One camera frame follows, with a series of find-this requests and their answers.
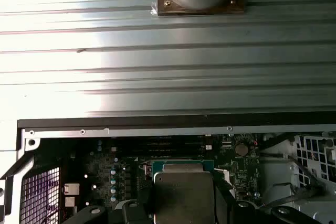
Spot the black PC case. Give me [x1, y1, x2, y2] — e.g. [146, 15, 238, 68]
[0, 115, 336, 224]

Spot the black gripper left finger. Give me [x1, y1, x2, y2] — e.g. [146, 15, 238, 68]
[75, 182, 156, 224]

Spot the silver CPU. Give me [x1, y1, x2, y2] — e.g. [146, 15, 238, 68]
[151, 158, 215, 224]

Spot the brown square base plate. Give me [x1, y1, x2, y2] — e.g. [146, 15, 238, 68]
[156, 0, 244, 17]

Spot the metal drive cage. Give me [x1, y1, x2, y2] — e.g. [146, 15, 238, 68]
[292, 132, 336, 183]

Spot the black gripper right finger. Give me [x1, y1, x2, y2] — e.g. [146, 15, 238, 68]
[214, 168, 325, 224]

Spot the green motherboard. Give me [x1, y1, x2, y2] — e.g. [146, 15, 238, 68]
[61, 134, 263, 224]

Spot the round coin battery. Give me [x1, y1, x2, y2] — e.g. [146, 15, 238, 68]
[235, 142, 249, 156]

